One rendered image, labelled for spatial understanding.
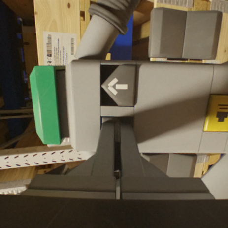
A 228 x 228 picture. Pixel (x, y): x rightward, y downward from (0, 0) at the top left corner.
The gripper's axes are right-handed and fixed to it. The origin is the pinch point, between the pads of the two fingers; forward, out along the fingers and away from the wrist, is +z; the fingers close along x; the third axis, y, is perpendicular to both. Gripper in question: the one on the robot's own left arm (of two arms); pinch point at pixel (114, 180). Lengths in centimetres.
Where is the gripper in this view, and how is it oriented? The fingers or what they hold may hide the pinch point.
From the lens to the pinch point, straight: 22.2
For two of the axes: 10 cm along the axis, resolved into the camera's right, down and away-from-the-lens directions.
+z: 8.8, -4.5, -1.5
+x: 0.1, -2.9, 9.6
